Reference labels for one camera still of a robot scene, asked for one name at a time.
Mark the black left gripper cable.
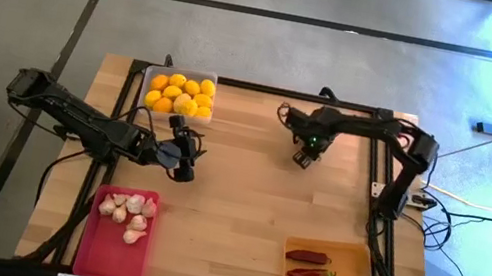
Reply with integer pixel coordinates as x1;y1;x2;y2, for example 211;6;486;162
114;102;210;186

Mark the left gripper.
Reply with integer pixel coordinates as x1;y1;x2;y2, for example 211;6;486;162
150;111;213;188

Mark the pale yellow lemon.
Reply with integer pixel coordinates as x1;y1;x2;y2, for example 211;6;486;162
170;91;192;116

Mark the pink plastic tray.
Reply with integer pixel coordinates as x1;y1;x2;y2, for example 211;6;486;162
71;179;163;276

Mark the dark red chili pepper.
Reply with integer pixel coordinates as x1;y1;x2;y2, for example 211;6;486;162
283;246;334;269

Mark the clear plastic container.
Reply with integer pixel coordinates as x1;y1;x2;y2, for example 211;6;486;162
134;59;221;129

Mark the cream floor cable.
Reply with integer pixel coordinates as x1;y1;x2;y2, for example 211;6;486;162
445;191;492;212

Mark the silver corner bracket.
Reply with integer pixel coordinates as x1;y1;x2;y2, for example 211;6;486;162
369;180;386;200

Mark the black floor cable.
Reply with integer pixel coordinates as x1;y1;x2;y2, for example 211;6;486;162
435;206;492;224

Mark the orange-tinted lemon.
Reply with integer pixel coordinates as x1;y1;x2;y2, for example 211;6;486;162
148;72;171;94
151;95;177;116

